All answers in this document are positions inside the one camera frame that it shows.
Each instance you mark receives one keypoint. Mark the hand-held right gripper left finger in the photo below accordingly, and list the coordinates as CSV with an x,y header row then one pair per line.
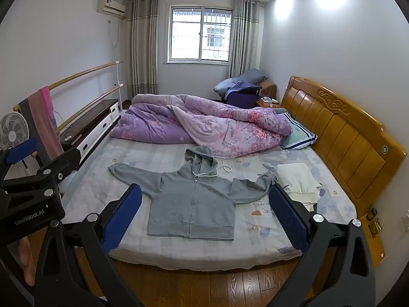
x,y
123,217

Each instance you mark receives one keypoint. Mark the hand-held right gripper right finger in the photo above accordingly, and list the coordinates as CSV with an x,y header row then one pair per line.
x,y
289,220

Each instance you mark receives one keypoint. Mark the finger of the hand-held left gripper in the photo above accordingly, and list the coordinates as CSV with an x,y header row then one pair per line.
x,y
62,163
20,152

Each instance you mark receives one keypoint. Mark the grey zip hoodie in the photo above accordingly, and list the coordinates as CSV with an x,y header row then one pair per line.
x,y
191,204

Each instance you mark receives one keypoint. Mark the folded white clothes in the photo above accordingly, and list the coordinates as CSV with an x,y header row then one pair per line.
x,y
297,179

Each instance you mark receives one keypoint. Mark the person's left hand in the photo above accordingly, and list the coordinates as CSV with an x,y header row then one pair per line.
x,y
26,262

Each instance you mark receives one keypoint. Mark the white fan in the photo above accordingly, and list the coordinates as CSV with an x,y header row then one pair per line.
x,y
12,131

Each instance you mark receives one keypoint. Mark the dark-topped white cabinet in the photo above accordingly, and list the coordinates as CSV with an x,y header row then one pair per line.
x,y
89,124

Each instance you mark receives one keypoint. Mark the patterned bed sheet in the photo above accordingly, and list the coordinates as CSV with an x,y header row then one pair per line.
x,y
134,163

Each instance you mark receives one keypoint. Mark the pink towel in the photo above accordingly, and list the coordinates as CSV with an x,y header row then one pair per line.
x,y
47,100

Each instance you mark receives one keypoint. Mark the blue striped pillow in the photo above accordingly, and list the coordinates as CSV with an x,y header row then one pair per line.
x,y
300,136

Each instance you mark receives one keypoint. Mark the wooden bedside shelf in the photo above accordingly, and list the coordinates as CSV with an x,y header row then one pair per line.
x,y
378,243

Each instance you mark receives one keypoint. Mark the purple floral quilt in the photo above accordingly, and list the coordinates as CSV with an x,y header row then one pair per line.
x,y
223,128

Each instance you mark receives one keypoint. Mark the wooden nightstand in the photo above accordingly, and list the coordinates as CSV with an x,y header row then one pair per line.
x,y
267,103

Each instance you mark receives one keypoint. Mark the dark purple chair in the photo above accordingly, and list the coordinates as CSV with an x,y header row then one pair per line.
x,y
241,97

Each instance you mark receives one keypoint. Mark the brown cushion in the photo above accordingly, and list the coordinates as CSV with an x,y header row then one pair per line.
x,y
269,88

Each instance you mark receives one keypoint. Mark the grey striped curtain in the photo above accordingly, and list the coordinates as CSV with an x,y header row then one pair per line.
x,y
243,35
143,44

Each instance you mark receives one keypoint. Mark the pile of blue pillows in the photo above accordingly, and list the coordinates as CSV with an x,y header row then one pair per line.
x,y
242,78

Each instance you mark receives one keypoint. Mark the white air conditioner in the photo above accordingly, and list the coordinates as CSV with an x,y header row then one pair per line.
x,y
110,8

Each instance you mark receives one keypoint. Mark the window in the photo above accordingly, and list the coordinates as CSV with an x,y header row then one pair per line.
x,y
199,33

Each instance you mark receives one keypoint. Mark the wooden barre rail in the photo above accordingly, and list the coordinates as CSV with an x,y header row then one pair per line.
x,y
92,101
80,74

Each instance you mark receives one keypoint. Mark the white barre post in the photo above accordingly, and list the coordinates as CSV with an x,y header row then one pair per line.
x,y
119,83

